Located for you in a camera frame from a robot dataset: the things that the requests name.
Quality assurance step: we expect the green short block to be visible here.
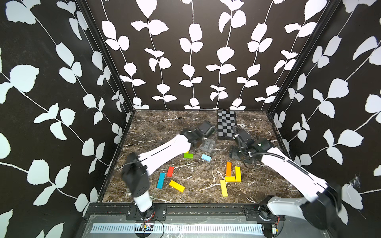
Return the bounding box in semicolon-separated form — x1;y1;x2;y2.
184;153;193;159

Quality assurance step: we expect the white perforated cable duct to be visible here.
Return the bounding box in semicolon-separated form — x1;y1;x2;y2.
90;223;263;236

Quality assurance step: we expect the light blue short block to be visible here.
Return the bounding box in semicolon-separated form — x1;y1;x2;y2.
201;154;211;162

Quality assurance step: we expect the yellow upright block right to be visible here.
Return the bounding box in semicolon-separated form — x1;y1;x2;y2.
235;166;242;182

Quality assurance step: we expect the yellow short block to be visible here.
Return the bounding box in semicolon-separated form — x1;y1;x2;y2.
225;176;236;182

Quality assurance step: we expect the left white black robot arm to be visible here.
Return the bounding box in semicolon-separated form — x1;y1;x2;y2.
121;127;216;214

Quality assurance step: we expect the yellow-orange long block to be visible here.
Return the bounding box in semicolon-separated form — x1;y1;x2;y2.
169;180;185;192

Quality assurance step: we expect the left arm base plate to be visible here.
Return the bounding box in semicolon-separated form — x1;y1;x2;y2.
126;204;167;221

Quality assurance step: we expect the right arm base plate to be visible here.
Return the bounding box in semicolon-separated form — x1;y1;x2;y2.
242;204;285;223

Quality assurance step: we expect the yellow long block lower right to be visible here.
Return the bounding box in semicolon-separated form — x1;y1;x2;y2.
220;180;228;197

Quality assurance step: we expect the teal long block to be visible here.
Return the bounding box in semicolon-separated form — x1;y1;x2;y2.
157;173;166;189

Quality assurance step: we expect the red short block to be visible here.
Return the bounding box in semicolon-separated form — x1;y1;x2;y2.
166;166;174;178

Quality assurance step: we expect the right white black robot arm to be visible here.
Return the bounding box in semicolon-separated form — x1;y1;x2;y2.
229;139;342;230

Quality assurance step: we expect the black white checkerboard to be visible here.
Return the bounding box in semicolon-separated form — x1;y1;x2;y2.
217;110;237;140

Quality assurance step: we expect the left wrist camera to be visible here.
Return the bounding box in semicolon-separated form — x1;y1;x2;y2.
197;121;216;138

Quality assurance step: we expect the orange block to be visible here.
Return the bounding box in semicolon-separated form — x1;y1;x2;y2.
226;162;232;177

